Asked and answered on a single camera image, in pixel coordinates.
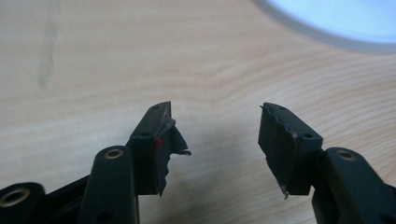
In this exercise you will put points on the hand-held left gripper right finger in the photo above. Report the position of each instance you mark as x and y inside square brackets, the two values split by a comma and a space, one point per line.
[289, 155]

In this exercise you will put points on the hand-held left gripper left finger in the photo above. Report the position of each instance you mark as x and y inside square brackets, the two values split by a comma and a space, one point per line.
[144, 161]

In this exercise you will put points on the white round plate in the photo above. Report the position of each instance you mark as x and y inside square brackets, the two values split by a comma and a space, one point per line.
[342, 18]

